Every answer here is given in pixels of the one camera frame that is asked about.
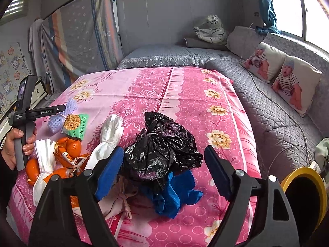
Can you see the person's left forearm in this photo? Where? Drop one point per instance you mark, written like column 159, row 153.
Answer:
column 6, row 180

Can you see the baby print pillow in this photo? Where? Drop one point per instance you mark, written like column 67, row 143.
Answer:
column 262, row 61
column 295, row 85

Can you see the green snack packet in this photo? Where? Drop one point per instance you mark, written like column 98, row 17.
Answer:
column 74, row 124

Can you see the black plastic bag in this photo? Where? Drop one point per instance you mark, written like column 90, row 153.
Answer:
column 159, row 146

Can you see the louvred wall vent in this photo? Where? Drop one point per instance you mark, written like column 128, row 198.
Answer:
column 16, row 5

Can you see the yellow trash bin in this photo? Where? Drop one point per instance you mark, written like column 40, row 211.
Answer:
column 305, row 175

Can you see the window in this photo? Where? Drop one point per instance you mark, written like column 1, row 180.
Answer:
column 290, row 5

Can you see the striped cloth cover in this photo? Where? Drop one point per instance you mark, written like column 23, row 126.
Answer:
column 82, row 30

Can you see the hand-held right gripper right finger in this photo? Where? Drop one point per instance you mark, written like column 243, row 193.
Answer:
column 218, row 175

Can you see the blue curtain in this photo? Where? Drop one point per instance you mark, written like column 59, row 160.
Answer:
column 266, row 2

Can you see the grey quilted cover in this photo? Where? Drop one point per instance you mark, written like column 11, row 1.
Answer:
column 270, row 108

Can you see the purple foam fruit net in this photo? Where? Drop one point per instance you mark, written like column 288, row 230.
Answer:
column 57, row 124

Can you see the white cabinet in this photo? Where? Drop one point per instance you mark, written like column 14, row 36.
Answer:
column 38, row 90

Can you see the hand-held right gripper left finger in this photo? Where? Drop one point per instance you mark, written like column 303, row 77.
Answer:
column 111, row 171

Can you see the pink floral bed sheet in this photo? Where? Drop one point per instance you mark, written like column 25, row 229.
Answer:
column 154, row 90

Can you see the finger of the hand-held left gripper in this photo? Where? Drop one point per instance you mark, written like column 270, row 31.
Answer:
column 59, row 108

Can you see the beige plastic bag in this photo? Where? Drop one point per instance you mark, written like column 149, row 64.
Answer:
column 115, row 203

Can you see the grey lace-trimmed bedspread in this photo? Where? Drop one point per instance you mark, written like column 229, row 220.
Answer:
column 159, row 54

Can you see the person's left hand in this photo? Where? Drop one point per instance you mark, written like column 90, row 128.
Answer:
column 11, row 146

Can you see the white hanging garment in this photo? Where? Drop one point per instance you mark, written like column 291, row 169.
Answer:
column 36, row 46

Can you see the grey cushion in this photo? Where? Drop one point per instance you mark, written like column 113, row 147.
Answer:
column 244, row 41

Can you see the cartoon wall sticker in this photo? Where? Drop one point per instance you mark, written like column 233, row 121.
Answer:
column 12, row 74

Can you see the white tiger plush toy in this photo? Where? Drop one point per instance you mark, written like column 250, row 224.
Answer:
column 212, row 29

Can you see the blue plastic bag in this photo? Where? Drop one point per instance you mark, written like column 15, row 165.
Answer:
column 174, row 193

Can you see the grey flat pillow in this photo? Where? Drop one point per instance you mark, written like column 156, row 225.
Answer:
column 195, row 43

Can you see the light green cloth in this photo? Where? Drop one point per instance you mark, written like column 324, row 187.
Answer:
column 322, row 151

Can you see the orange snack wrapper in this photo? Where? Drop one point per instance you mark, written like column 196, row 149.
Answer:
column 77, row 162

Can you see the white tied plastic bag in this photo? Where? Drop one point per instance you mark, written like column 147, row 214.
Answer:
column 45, row 154

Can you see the white twisted plastic bag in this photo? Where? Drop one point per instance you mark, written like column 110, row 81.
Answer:
column 110, row 131

